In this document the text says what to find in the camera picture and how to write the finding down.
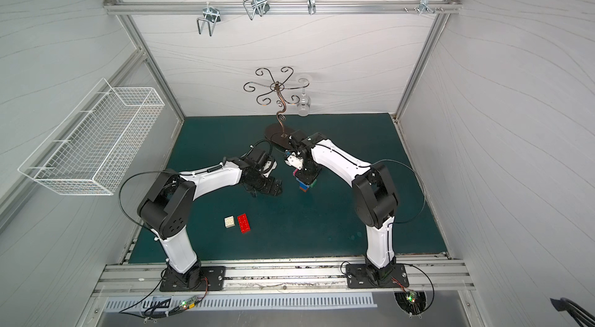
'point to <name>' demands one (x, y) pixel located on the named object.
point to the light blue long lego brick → (307, 185)
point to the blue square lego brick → (304, 187)
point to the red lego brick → (244, 223)
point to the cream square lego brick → (229, 222)
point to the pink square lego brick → (295, 171)
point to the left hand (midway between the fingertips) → (273, 189)
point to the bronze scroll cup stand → (275, 132)
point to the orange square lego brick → (304, 190)
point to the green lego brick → (313, 184)
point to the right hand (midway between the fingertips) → (309, 176)
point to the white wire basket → (99, 146)
